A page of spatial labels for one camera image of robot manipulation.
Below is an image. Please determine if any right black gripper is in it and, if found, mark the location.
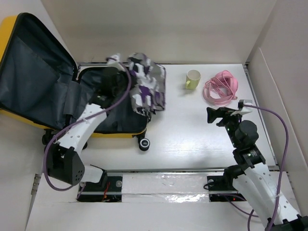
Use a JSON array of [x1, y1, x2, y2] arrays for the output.
[[205, 106, 245, 148]]

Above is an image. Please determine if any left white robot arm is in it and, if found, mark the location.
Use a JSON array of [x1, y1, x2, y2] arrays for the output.
[[43, 67, 132, 192]]

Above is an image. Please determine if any purple cable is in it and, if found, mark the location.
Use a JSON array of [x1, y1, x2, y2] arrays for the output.
[[225, 105, 289, 231], [43, 63, 132, 200]]

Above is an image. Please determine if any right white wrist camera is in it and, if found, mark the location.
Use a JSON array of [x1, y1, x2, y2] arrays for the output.
[[231, 100, 253, 116]]

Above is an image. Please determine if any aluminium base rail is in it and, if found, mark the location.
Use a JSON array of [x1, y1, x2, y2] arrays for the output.
[[78, 172, 244, 203]]

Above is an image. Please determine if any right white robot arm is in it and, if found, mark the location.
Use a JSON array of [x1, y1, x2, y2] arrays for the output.
[[206, 107, 308, 231]]

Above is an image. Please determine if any pink cable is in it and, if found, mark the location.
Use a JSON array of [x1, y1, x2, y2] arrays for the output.
[[203, 70, 239, 107]]

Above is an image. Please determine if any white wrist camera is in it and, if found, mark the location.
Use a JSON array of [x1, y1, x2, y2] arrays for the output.
[[106, 53, 125, 71], [231, 100, 253, 116]]

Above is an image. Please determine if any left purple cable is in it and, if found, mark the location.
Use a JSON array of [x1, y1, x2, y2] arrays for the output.
[[43, 63, 132, 200]]

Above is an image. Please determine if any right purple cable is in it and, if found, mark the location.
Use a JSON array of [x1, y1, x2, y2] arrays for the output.
[[225, 105, 289, 231]]

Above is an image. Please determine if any yellow-green mug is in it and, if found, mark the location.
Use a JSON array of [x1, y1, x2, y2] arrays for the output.
[[185, 70, 201, 90]]

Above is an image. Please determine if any purple camouflage cloth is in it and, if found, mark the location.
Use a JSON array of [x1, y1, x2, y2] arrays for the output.
[[128, 52, 167, 117]]

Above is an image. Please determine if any yellow hard-shell suitcase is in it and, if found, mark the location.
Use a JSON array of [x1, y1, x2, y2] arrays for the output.
[[0, 13, 150, 151]]

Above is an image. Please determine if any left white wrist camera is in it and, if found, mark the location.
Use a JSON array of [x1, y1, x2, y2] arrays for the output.
[[106, 53, 125, 71]]

